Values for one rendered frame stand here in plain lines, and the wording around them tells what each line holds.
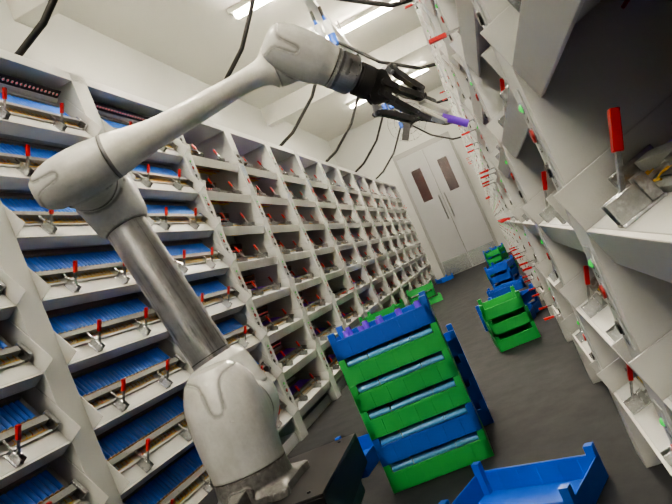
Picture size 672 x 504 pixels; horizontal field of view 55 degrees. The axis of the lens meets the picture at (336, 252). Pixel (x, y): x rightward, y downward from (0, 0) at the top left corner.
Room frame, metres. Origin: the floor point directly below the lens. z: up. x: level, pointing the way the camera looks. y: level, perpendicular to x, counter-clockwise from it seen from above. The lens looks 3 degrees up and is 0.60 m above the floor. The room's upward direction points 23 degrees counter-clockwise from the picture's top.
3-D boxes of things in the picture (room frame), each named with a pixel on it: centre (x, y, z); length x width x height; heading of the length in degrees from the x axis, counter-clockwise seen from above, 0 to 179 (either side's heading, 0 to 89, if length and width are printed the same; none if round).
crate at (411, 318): (1.91, -0.04, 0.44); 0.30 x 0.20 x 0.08; 83
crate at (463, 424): (1.91, -0.04, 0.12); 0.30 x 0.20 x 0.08; 83
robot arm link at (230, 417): (1.31, 0.33, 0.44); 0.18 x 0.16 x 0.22; 2
